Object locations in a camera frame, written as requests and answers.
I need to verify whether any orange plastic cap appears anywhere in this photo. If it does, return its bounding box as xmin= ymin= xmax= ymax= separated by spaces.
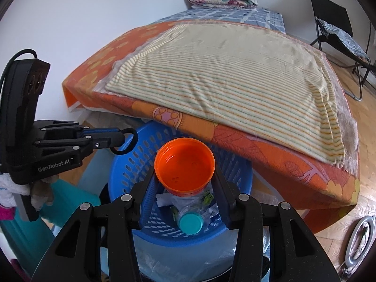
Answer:
xmin=155 ymin=138 xmax=215 ymax=196

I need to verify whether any clear bottle with teal cap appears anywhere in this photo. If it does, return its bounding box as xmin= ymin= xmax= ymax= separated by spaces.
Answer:
xmin=172 ymin=194 xmax=219 ymax=235

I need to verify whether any black cable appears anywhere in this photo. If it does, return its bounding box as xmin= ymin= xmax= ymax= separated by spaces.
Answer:
xmin=0 ymin=49 xmax=39 ymax=94

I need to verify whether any clear plastic bin liner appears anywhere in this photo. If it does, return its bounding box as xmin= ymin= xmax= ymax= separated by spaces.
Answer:
xmin=100 ymin=235 xmax=265 ymax=282

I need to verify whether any black curved handle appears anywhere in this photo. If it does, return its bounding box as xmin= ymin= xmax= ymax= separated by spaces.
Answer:
xmin=110 ymin=128 xmax=138 ymax=156

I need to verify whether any white ring light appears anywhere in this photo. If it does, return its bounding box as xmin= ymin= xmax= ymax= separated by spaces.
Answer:
xmin=342 ymin=214 xmax=376 ymax=268

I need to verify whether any blue plastic basket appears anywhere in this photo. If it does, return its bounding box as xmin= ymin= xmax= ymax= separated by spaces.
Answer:
xmin=109 ymin=120 xmax=254 ymax=249

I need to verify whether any teal plastic bin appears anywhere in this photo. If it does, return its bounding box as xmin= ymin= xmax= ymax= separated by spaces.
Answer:
xmin=0 ymin=179 xmax=102 ymax=277

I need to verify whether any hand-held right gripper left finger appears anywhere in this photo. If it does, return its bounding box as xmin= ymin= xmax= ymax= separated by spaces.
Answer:
xmin=31 ymin=172 xmax=161 ymax=282

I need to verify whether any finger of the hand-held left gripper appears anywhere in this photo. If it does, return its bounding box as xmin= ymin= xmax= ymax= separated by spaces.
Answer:
xmin=35 ymin=137 xmax=127 ymax=157
xmin=39 ymin=124 xmax=124 ymax=139

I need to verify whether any black folding chair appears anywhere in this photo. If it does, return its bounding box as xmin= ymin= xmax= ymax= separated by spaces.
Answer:
xmin=308 ymin=0 xmax=373 ymax=100

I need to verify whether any striped cloth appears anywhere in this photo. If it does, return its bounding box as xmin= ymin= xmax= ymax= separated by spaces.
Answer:
xmin=105 ymin=23 xmax=347 ymax=163

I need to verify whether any blue checked bed sheet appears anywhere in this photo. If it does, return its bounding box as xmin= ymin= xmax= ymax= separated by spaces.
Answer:
xmin=156 ymin=7 xmax=286 ymax=34

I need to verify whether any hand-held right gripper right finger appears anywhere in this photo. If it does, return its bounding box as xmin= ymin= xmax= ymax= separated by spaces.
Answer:
xmin=212 ymin=170 xmax=341 ymax=282

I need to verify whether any orange floral bed sheet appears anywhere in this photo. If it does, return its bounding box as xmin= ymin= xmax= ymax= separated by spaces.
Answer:
xmin=62 ymin=20 xmax=361 ymax=210

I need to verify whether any checked chair cushion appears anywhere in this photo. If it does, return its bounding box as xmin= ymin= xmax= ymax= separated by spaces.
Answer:
xmin=317 ymin=18 xmax=371 ymax=62

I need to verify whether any person's left hand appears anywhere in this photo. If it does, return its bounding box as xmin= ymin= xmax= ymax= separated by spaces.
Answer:
xmin=29 ymin=174 xmax=59 ymax=211

